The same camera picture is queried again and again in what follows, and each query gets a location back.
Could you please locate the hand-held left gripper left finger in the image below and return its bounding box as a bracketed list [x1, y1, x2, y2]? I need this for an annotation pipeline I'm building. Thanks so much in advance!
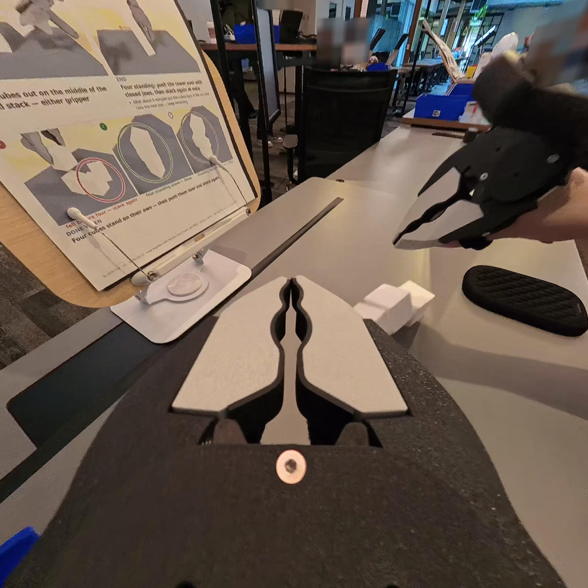
[171, 277, 293, 445]

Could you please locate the person's right hand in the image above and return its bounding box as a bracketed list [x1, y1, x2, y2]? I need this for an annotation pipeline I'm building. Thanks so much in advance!
[448, 168, 588, 249]

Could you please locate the printed instruction sheet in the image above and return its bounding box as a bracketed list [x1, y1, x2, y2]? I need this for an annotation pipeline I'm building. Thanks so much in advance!
[0, 0, 258, 291]

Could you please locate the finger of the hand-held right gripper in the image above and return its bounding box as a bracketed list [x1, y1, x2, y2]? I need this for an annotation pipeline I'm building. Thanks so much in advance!
[404, 165, 469, 226]
[393, 200, 485, 252]

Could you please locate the white hard foam cube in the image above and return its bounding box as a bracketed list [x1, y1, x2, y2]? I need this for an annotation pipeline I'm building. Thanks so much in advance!
[354, 283, 414, 336]
[399, 280, 435, 328]

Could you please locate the white and wooden document stand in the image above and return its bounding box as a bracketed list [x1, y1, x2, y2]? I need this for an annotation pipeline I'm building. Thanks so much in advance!
[0, 0, 262, 344]

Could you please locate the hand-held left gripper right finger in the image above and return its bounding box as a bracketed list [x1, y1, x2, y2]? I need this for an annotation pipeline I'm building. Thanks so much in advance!
[292, 275, 409, 446]

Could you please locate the blue plastic bin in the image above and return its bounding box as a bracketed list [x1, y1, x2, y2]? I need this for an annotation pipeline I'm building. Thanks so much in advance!
[0, 526, 41, 572]
[413, 82, 481, 121]

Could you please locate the black mesh office chair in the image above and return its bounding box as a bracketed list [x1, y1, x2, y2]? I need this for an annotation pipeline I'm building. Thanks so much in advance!
[282, 68, 399, 184]

